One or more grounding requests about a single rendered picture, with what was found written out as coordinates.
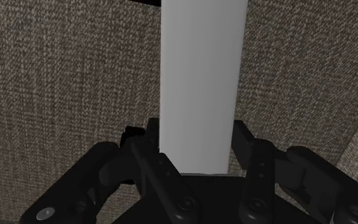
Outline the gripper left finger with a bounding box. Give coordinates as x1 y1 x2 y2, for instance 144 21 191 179
18 117 202 224

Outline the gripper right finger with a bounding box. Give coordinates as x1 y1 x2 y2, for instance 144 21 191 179
230 120 358 224

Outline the white rectangular block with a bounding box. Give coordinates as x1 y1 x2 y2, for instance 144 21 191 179
158 0 249 175

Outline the grey-brown woven fabric sofa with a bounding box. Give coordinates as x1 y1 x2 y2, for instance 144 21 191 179
0 0 358 224

